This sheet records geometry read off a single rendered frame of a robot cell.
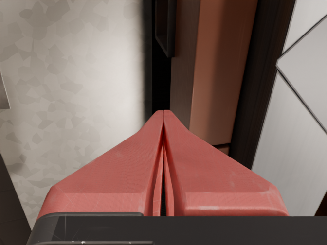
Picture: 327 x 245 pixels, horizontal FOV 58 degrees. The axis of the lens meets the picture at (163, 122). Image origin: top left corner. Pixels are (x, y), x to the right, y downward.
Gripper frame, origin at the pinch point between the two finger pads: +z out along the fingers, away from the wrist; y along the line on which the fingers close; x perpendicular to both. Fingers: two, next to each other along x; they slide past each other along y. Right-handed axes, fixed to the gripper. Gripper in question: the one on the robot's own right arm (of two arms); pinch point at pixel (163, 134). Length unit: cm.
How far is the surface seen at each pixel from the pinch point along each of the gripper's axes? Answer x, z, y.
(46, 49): 4.6, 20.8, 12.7
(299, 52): -0.4, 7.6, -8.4
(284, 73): 0.9, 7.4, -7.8
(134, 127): 16.7, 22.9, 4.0
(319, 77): 1.5, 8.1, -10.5
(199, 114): 5.6, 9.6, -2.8
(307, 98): 3.1, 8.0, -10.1
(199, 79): 2.4, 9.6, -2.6
